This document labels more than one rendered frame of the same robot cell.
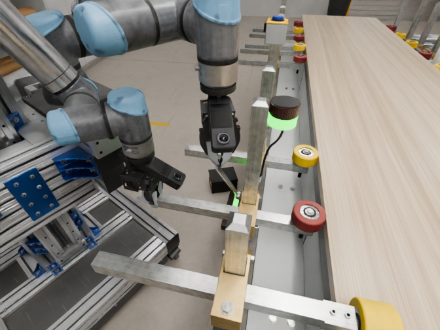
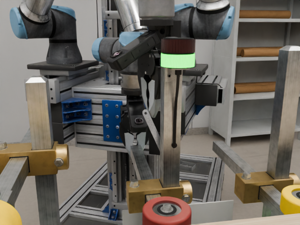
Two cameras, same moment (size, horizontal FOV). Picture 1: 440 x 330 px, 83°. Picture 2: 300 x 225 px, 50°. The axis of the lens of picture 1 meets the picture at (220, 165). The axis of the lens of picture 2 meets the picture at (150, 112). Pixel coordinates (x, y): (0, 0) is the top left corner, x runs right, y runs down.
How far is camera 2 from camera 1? 0.70 m
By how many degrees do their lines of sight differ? 63
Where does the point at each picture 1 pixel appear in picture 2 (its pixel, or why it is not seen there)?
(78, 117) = (104, 40)
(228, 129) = (125, 51)
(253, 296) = (15, 160)
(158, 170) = (131, 107)
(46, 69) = (124, 18)
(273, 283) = not seen: outside the picture
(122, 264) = not seen: hidden behind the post
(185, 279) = (28, 138)
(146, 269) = not seen: hidden behind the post
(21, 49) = (119, 5)
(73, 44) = (184, 24)
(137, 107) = (128, 40)
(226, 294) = (14, 146)
